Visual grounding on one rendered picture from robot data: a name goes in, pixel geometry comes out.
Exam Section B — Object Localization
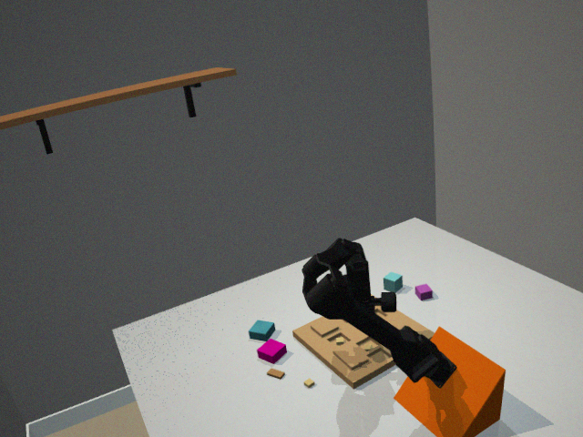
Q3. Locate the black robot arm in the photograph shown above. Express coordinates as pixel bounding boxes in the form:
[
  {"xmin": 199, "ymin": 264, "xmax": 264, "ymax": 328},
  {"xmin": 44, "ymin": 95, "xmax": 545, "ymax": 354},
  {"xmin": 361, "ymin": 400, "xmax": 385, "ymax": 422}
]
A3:
[{"xmin": 302, "ymin": 239, "xmax": 456, "ymax": 389}]

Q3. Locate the magenta square block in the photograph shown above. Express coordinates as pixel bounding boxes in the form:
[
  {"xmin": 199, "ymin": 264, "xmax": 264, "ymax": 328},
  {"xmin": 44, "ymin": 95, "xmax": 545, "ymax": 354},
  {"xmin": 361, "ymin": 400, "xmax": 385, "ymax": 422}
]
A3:
[{"xmin": 257, "ymin": 339, "xmax": 287, "ymax": 364}]

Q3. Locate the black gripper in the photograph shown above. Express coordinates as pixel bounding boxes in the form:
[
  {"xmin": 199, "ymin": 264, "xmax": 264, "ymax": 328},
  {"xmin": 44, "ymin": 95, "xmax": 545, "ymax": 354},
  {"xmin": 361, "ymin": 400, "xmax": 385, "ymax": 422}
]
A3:
[{"xmin": 348, "ymin": 279, "xmax": 396, "ymax": 312}]

